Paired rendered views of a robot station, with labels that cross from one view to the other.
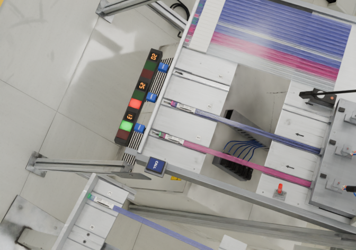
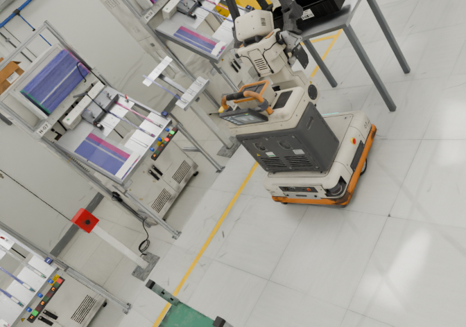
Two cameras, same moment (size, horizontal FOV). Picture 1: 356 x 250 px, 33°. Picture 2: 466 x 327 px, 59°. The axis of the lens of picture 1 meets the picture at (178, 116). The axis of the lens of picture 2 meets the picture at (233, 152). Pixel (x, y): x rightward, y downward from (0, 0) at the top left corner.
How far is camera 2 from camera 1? 2.78 m
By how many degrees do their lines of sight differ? 47
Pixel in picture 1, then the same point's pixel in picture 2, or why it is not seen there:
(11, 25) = (218, 213)
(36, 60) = (211, 204)
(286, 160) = (120, 111)
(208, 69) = (135, 145)
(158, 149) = (162, 122)
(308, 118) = (106, 122)
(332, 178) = (107, 98)
